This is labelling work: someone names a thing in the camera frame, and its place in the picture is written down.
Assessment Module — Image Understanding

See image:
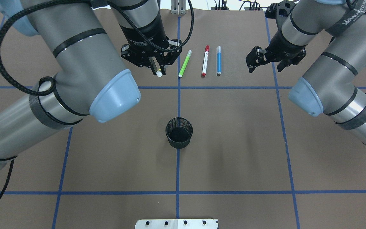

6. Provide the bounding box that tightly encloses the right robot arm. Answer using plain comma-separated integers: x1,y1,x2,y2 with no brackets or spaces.
246,0,366,145

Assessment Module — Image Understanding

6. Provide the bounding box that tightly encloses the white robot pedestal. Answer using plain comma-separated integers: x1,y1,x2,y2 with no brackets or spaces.
135,219,219,229

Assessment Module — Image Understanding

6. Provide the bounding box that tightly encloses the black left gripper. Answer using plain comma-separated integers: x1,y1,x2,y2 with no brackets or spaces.
120,19,182,76

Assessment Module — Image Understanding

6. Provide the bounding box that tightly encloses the red capped white marker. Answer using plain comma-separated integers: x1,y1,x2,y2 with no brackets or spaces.
201,45,210,78

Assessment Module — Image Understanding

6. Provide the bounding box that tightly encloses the black mesh pen cup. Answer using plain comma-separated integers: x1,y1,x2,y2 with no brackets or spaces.
165,117,193,149

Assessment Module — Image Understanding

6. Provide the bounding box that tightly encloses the yellow marker pen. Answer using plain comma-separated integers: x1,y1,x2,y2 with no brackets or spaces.
156,68,163,77

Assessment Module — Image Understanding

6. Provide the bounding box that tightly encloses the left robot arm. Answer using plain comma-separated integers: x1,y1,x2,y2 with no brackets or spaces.
0,0,185,170

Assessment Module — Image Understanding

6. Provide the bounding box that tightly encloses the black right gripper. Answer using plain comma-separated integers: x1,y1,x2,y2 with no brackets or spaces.
245,0,307,73

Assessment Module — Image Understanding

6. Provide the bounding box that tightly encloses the blue marker pen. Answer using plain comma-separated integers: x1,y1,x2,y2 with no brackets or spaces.
216,45,222,76

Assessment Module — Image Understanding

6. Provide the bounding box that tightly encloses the green marker pen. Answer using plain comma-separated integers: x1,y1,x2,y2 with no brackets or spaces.
178,50,192,78

